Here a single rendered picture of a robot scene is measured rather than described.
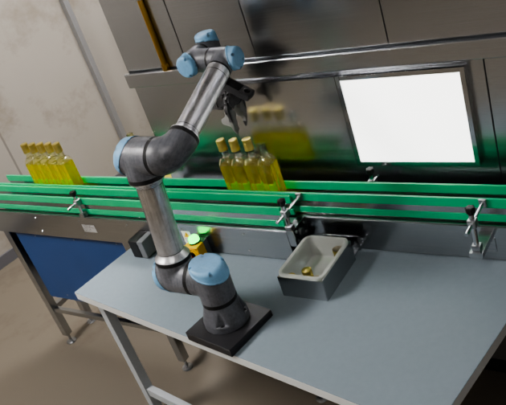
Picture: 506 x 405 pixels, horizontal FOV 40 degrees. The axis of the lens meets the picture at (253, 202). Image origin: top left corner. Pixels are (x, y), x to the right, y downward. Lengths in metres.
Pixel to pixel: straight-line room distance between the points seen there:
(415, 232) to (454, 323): 0.37
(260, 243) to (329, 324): 0.49
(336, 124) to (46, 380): 2.16
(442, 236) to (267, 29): 0.90
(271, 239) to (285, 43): 0.68
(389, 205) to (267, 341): 0.59
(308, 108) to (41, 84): 3.04
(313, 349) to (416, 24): 1.01
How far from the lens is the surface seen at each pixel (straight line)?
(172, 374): 3.46
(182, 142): 2.01
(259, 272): 2.50
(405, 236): 2.34
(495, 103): 2.23
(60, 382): 3.79
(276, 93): 2.48
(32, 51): 5.16
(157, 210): 2.14
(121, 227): 2.97
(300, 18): 2.35
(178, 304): 2.51
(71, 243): 3.35
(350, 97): 2.35
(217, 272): 2.13
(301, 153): 2.56
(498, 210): 2.19
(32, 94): 5.15
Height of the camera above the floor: 2.13
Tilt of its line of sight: 28 degrees down
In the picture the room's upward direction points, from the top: 20 degrees counter-clockwise
